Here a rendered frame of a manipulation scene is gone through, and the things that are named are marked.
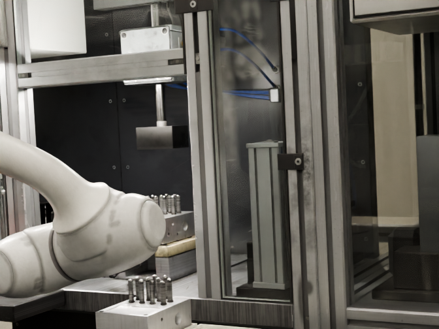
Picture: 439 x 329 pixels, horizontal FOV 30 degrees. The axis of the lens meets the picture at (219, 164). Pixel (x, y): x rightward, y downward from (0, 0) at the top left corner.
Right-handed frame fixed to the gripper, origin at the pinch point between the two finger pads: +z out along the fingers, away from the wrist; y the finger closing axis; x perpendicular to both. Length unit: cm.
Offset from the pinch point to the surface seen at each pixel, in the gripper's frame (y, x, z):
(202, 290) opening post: -7.9, -19.5, -13.6
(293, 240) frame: 1.1, -36.6, -13.5
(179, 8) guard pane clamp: 39.8, -18.0, -13.2
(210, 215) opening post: 4.9, -21.7, -13.5
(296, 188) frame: 9.4, -37.5, -13.4
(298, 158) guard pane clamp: 14.1, -38.3, -13.8
